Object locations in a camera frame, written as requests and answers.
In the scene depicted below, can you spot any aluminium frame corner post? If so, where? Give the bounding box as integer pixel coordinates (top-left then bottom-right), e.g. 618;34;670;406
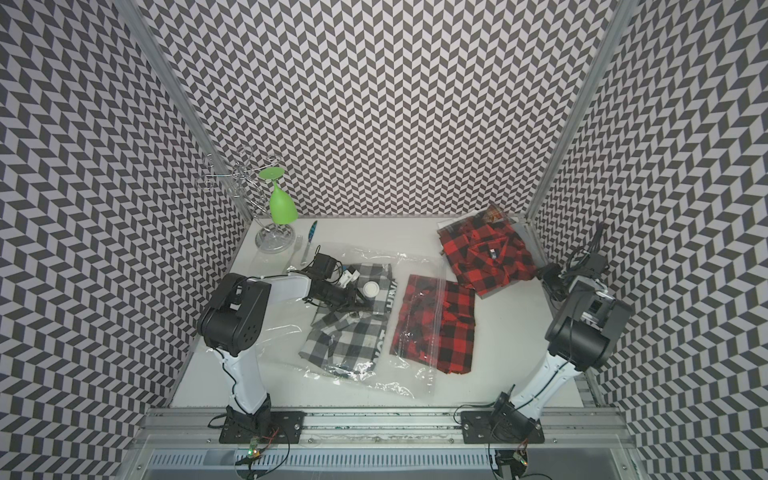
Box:
113;0;253;223
525;0;639;223

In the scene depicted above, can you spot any grey shirt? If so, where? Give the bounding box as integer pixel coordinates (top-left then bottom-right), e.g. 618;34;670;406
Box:
467;226;536;296

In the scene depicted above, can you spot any aluminium frame corner post right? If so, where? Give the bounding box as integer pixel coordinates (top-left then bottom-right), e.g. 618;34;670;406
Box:
525;0;639;223

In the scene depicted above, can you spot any green plastic wine glass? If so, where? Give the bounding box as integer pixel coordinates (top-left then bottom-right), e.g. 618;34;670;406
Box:
259;166;298;225

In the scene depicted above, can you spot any blue green pen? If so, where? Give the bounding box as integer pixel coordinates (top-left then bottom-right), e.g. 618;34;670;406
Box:
301;220;318;267

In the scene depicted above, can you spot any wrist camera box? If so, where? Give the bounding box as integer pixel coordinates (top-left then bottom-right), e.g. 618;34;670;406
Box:
306;252;341;280
576;252;608;278

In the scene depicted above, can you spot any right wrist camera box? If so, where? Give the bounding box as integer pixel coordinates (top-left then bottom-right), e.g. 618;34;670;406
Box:
576;252;608;278

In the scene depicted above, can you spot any electronics board with wires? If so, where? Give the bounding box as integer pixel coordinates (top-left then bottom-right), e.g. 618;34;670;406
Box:
234;427;292;480
486;440;552;480

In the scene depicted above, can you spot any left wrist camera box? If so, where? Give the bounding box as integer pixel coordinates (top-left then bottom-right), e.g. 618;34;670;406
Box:
306;252;341;280

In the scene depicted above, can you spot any red black buffalo plaid shirt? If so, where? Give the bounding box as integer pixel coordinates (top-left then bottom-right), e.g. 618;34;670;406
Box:
437;213;536;297

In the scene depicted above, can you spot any small clear fork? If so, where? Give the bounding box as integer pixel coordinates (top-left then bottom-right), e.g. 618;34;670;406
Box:
283;235;303;273

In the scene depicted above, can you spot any right electronics board with wires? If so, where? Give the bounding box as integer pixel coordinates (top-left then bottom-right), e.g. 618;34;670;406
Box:
486;440;552;480

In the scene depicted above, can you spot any left electronics board with wires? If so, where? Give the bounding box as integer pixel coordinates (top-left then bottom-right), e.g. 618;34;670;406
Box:
234;427;292;480

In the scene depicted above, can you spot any aluminium front rail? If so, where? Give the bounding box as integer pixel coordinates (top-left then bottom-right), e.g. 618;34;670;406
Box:
140;407;631;448

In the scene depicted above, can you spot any clear plastic vacuum bag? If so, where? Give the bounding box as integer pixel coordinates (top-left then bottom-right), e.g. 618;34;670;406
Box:
246;243;446;406

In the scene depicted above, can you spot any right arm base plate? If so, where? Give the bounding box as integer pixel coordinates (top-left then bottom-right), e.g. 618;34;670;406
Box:
459;410;545;445

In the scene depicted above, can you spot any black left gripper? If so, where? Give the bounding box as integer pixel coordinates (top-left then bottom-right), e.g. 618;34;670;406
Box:
316;284;371;315

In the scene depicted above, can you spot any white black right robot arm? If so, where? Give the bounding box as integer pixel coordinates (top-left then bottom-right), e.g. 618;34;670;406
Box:
492;263;634;430

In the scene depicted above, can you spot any white round bag valve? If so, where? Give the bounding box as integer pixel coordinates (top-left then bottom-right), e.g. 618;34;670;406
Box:
361;281;381;299

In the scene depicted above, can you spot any aluminium frame corner post left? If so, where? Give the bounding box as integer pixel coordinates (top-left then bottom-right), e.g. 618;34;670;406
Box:
113;0;253;223

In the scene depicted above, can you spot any aluminium frame right floor rail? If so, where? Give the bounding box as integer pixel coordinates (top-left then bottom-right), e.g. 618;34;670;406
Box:
516;220;608;409

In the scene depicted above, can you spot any black corrugated cable conduit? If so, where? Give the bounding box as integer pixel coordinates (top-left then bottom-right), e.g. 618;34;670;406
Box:
563;221;607;274

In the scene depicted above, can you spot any black white plaid shirt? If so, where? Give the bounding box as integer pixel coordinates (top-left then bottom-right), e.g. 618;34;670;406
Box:
299;263;397;381

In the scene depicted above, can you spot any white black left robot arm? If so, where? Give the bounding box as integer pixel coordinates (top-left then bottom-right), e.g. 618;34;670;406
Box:
196;273;373;423

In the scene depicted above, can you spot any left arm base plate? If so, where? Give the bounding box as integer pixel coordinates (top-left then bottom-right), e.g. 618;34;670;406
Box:
219;409;306;445

